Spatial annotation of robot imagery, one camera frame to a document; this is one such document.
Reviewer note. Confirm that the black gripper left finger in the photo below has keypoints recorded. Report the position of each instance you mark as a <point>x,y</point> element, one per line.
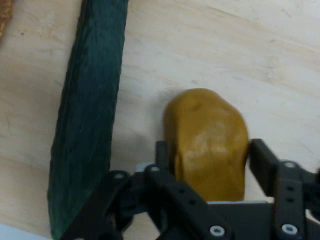
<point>172,190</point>

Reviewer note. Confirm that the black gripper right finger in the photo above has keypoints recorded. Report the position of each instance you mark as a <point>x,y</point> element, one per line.
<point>287,190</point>

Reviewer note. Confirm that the brown-yellow potato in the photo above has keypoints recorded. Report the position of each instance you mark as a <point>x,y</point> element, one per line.
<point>210,145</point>

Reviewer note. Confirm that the long dark green cucumber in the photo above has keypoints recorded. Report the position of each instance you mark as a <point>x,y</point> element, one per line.
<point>90,100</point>

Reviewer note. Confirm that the wooden cutting board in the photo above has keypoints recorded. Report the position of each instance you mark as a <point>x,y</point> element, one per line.
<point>205,50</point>

